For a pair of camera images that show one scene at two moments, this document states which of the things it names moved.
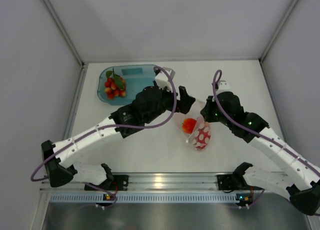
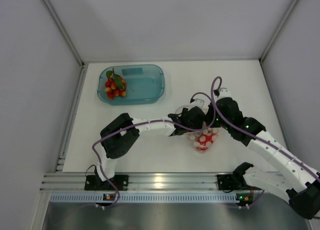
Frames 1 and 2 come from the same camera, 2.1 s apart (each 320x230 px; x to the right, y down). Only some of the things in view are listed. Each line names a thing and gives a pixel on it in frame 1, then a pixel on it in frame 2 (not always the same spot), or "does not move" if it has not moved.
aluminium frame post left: x=60 y=24 does not move
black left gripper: x=185 y=101 to x=200 y=124
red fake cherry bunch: x=115 y=85 does not move
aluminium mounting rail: x=147 y=182 does not move
